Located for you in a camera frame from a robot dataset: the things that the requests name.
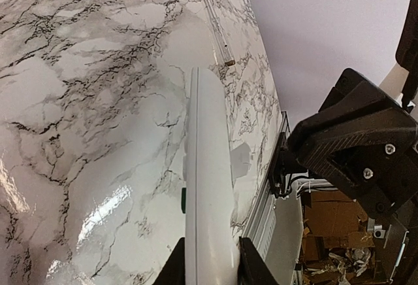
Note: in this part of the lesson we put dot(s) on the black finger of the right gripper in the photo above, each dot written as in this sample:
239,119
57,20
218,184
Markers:
361,141

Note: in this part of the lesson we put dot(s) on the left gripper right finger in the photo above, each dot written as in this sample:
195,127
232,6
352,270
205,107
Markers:
252,269

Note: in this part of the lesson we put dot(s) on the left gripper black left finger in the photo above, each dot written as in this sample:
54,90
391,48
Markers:
173,272

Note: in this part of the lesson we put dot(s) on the white remote control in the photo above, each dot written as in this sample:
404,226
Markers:
211,253

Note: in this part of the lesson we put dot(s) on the white battery cover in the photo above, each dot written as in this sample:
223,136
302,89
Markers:
240,160

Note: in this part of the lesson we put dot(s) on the clear handled screwdriver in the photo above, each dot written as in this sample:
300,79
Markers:
222,43

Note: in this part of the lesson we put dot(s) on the cardboard scraps box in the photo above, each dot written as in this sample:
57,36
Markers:
341,244

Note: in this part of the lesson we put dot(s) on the front aluminium rail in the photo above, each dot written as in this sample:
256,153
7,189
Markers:
275,223

